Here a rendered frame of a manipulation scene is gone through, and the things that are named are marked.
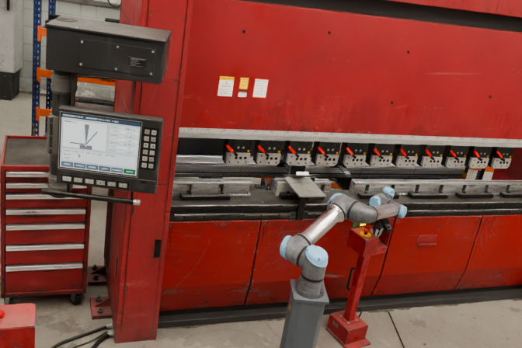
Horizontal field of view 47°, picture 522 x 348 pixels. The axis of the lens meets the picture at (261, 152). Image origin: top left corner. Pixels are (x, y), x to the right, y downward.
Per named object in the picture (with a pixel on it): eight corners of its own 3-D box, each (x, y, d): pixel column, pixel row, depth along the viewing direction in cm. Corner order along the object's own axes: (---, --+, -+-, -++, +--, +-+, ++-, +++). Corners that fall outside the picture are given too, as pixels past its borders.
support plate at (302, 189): (299, 197, 356) (299, 196, 356) (283, 179, 379) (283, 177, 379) (325, 196, 362) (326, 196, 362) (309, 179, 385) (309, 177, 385)
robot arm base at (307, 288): (326, 300, 298) (329, 283, 294) (296, 297, 296) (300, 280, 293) (321, 283, 312) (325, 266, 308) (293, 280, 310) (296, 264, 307)
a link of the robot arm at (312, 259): (314, 283, 293) (320, 259, 288) (294, 270, 301) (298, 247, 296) (328, 275, 301) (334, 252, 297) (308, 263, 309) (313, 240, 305)
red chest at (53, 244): (0, 316, 366) (0, 167, 331) (5, 270, 409) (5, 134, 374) (85, 310, 383) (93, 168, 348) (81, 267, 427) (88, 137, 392)
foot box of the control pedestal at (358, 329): (348, 352, 385) (352, 336, 381) (325, 328, 404) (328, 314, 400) (371, 344, 396) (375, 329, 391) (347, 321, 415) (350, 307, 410)
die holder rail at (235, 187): (172, 196, 357) (173, 182, 354) (169, 192, 362) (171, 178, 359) (250, 196, 375) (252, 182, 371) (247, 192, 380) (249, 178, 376)
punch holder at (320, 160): (315, 165, 380) (320, 141, 374) (310, 161, 387) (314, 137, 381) (336, 166, 385) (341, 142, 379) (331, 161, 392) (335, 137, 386)
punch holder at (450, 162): (445, 168, 414) (451, 145, 409) (438, 162, 422) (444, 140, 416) (463, 168, 420) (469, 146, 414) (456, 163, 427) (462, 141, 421)
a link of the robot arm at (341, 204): (297, 256, 295) (361, 197, 325) (274, 243, 304) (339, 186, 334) (298, 273, 302) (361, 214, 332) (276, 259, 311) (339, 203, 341)
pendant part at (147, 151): (55, 182, 269) (57, 107, 257) (62, 172, 280) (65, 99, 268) (155, 195, 274) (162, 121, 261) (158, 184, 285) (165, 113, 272)
